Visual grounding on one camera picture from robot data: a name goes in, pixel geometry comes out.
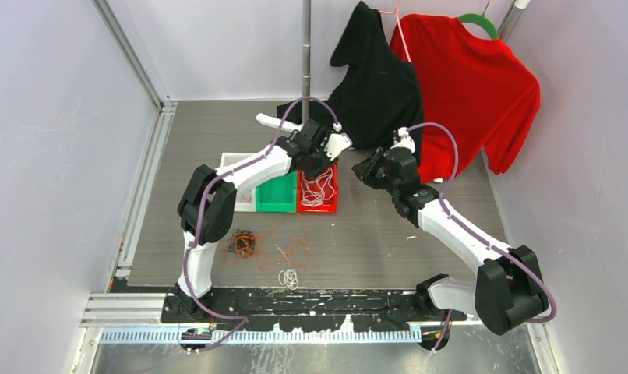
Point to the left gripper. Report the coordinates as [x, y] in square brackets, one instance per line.
[309, 172]

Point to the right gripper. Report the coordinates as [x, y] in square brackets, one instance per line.
[365, 171]

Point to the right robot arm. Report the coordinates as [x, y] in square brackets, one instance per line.
[508, 289]

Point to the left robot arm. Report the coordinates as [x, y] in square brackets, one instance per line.
[207, 206]

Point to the red plastic bin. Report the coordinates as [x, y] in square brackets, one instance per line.
[319, 194]

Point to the green plastic bin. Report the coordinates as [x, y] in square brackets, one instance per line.
[277, 195]

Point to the white rack base foot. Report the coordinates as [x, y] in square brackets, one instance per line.
[277, 123]

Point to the black t-shirt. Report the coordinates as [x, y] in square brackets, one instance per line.
[379, 93]

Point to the white plastic bin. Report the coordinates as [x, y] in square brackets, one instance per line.
[245, 202]

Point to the red t-shirt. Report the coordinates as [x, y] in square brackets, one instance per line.
[477, 88]

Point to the pink hanger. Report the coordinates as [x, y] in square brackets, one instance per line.
[396, 13]

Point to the garment rack pole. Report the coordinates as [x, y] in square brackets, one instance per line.
[306, 56]

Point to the green hanger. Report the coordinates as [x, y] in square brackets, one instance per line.
[480, 20]

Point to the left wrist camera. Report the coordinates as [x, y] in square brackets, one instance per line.
[336, 144]

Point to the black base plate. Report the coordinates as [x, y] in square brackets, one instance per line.
[309, 310]

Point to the aluminium frame rail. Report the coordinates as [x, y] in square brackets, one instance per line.
[120, 37]

